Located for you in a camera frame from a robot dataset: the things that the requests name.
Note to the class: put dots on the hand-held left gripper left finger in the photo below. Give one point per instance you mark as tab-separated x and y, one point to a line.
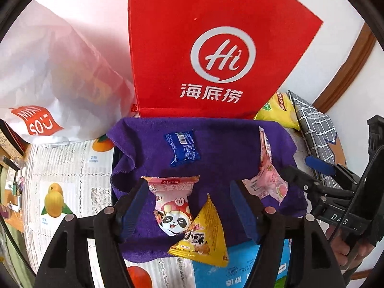
135	210

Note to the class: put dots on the yellow chip bag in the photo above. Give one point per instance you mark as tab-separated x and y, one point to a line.
279	114

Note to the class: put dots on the red paper bag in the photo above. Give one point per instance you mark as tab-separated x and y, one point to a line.
168	36

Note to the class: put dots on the pale pink peach snack packet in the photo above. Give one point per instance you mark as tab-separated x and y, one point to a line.
270	186

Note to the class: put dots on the small blue snack packet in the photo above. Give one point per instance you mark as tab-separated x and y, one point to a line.
181	147

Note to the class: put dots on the purple cloth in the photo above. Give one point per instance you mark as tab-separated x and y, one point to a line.
216	156

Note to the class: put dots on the wooden box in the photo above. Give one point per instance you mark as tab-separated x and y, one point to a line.
12	138

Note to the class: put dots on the person's right hand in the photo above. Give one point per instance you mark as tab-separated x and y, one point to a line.
337	246

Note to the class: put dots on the pink panda snack packet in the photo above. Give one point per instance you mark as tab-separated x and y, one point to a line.
174	213

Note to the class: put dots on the yellow triangular snack packet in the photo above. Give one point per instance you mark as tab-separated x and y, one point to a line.
204	237

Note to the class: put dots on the long pink snack stick packet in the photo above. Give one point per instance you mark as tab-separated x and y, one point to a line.
265	156

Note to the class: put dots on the light blue box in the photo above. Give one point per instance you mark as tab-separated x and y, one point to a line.
234	264

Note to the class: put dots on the white plastic bag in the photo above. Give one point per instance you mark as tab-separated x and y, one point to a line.
60	66

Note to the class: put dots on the grey checked cloth bag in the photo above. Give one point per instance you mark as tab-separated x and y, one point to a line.
315	126

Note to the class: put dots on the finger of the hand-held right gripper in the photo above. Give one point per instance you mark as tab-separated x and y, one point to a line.
303	180
321	165

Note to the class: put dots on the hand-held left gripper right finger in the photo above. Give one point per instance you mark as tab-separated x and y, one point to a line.
243	210

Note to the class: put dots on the wooden door frame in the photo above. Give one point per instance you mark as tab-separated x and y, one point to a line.
354	69

